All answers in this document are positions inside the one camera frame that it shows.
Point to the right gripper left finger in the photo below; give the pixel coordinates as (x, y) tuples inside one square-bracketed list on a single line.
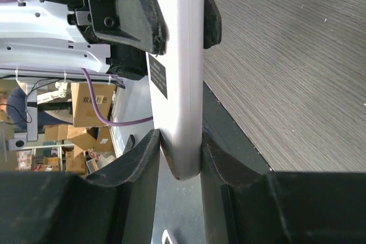
[(115, 204)]

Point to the cardboard box large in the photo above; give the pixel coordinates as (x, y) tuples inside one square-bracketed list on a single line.
[(84, 114)]

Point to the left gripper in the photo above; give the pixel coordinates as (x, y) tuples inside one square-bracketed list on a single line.
[(138, 23)]

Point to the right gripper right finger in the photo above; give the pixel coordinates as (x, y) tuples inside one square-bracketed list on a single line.
[(242, 206)]

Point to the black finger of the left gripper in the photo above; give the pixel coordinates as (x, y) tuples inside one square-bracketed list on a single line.
[(212, 24)]

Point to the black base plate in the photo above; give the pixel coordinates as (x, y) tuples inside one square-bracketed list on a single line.
[(228, 134)]

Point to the white remote control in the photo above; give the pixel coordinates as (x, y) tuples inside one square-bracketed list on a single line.
[(176, 86)]

